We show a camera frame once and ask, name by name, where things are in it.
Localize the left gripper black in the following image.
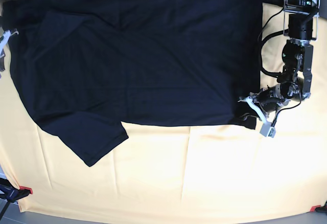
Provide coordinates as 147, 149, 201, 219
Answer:
236, 85, 291, 124

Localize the dark navy T-shirt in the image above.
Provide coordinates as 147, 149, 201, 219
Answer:
2, 0, 263, 166

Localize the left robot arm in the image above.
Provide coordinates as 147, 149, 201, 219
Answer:
240, 0, 320, 123

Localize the yellow table cloth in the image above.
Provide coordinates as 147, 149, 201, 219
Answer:
0, 0, 327, 216

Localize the right red-black table clamp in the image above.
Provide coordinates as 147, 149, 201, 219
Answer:
310, 201, 327, 214

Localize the red-black table clamp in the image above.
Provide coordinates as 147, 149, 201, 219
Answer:
1, 178, 33, 219
310, 201, 327, 214

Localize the left red-black table clamp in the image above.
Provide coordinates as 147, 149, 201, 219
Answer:
1, 178, 33, 219

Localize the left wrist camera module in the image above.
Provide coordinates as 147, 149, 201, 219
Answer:
260, 122, 276, 138

